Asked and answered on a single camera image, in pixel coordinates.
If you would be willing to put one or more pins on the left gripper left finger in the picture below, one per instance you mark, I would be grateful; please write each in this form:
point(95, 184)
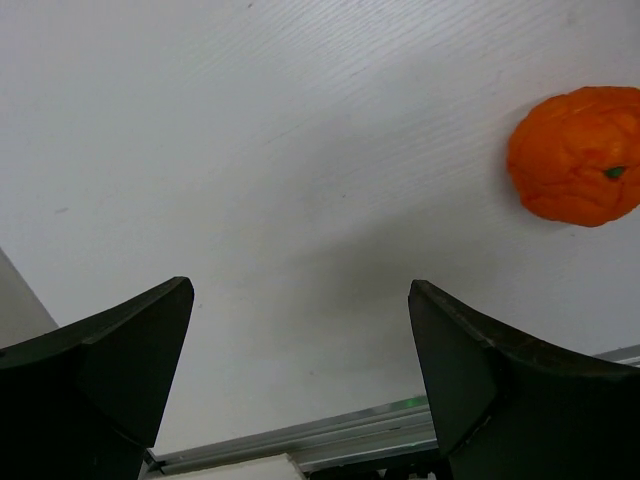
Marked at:
point(86, 401)

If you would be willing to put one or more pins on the orange fake mandarin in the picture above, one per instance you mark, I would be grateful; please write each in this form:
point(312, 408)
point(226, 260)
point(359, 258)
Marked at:
point(574, 158)

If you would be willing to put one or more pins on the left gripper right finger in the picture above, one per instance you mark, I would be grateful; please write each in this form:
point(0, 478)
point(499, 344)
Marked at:
point(507, 405)

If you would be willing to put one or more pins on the front aluminium rail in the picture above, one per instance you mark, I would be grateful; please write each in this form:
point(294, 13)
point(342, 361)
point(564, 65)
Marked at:
point(387, 431)

